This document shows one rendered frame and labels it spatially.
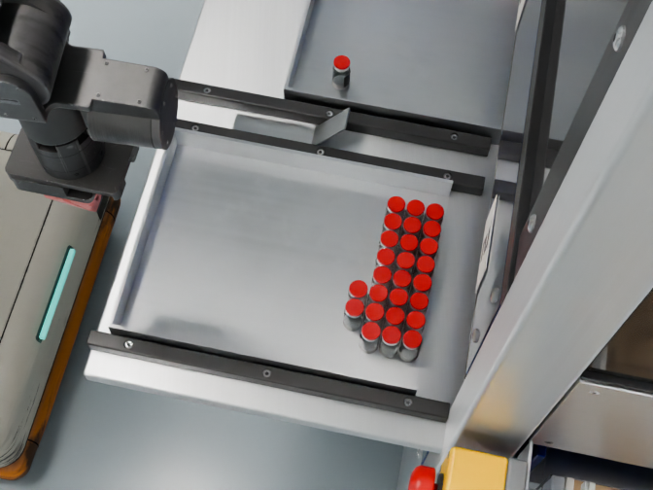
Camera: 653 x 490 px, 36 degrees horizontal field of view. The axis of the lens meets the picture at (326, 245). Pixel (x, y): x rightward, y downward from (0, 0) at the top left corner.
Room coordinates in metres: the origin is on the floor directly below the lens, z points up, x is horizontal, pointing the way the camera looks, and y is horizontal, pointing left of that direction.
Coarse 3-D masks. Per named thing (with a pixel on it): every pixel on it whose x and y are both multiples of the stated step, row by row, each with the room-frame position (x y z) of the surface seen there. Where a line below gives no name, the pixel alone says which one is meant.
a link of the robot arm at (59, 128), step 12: (60, 108) 0.41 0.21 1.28; (48, 120) 0.40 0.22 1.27; (60, 120) 0.41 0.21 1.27; (72, 120) 0.41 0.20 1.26; (84, 120) 0.41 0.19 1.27; (36, 132) 0.40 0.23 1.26; (48, 132) 0.40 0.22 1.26; (60, 132) 0.40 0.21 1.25; (72, 132) 0.41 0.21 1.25; (48, 144) 0.40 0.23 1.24; (60, 144) 0.40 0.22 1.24
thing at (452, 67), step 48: (336, 0) 0.86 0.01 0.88; (384, 0) 0.86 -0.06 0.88; (432, 0) 0.87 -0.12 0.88; (480, 0) 0.87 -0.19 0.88; (336, 48) 0.78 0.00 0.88; (384, 48) 0.78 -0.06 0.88; (432, 48) 0.79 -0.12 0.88; (480, 48) 0.79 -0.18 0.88; (288, 96) 0.69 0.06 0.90; (336, 96) 0.68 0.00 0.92; (384, 96) 0.71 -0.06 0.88; (432, 96) 0.71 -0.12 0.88; (480, 96) 0.72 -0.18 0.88
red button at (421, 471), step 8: (416, 472) 0.21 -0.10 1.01; (424, 472) 0.21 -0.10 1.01; (432, 472) 0.21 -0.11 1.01; (416, 480) 0.20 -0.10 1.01; (424, 480) 0.20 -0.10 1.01; (432, 480) 0.20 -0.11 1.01; (408, 488) 0.20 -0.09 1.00; (416, 488) 0.19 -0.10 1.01; (424, 488) 0.19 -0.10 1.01; (432, 488) 0.19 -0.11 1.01
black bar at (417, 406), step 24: (96, 336) 0.36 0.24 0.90; (120, 336) 0.36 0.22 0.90; (144, 360) 0.34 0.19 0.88; (168, 360) 0.34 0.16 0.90; (192, 360) 0.34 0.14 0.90; (216, 360) 0.34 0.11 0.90; (240, 360) 0.35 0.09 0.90; (264, 384) 0.32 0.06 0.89; (288, 384) 0.32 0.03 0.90; (312, 384) 0.32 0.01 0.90; (336, 384) 0.32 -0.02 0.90; (384, 408) 0.30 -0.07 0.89; (408, 408) 0.30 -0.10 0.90; (432, 408) 0.30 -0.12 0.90
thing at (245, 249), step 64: (192, 192) 0.56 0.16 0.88; (256, 192) 0.56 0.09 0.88; (320, 192) 0.57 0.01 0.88; (384, 192) 0.57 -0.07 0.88; (448, 192) 0.57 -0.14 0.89; (192, 256) 0.47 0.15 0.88; (256, 256) 0.48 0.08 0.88; (320, 256) 0.48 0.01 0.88; (128, 320) 0.39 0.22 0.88; (192, 320) 0.39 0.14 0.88; (256, 320) 0.40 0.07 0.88; (320, 320) 0.40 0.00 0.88; (384, 384) 0.32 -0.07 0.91
